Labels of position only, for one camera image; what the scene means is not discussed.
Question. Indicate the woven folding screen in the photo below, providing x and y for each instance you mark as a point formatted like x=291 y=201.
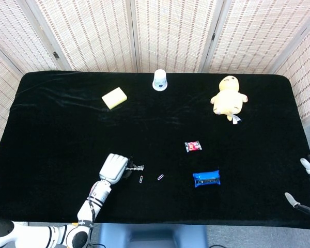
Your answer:
x=165 y=33

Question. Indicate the black velvet tablecloth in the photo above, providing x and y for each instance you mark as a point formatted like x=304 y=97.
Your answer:
x=67 y=124

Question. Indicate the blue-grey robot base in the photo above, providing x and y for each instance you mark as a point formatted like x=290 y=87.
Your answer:
x=152 y=236

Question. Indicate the yellow sponge block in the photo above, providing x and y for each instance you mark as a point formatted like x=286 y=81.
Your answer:
x=114 y=98

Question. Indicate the metal screen hinge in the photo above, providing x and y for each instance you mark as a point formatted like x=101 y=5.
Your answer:
x=56 y=55
x=213 y=36

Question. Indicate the yellow plush toy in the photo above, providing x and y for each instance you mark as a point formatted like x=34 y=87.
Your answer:
x=228 y=99

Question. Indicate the red snack packet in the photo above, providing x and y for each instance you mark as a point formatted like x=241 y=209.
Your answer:
x=193 y=146

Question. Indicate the white paper cup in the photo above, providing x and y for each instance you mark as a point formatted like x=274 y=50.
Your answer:
x=159 y=80

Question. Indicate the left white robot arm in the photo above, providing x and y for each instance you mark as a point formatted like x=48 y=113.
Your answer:
x=95 y=199

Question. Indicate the blue snack package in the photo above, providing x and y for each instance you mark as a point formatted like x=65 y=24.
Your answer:
x=206 y=178

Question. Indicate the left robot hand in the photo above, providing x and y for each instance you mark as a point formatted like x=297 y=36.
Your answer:
x=113 y=168

